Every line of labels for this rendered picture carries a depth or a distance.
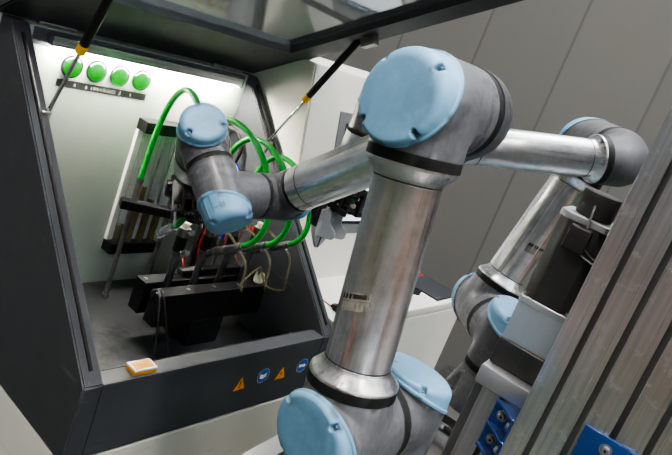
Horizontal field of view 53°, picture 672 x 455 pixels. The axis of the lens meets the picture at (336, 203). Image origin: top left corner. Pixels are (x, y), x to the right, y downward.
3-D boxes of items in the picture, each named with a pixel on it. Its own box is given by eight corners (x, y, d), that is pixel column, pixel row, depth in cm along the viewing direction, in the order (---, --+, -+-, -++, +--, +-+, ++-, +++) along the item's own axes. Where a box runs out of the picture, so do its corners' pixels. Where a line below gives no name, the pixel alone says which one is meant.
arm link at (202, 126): (186, 149, 100) (171, 102, 103) (182, 184, 109) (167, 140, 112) (237, 139, 103) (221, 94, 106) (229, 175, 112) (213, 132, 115)
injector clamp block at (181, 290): (142, 354, 154) (161, 296, 151) (119, 331, 160) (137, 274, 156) (249, 334, 181) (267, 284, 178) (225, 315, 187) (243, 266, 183)
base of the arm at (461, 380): (517, 413, 146) (536, 375, 144) (495, 436, 134) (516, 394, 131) (456, 376, 153) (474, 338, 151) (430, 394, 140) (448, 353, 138)
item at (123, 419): (80, 459, 123) (104, 385, 119) (68, 444, 126) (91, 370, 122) (302, 391, 172) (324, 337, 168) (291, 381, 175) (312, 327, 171)
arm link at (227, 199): (281, 214, 106) (258, 154, 110) (226, 211, 97) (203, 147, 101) (250, 237, 110) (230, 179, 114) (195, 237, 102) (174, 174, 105)
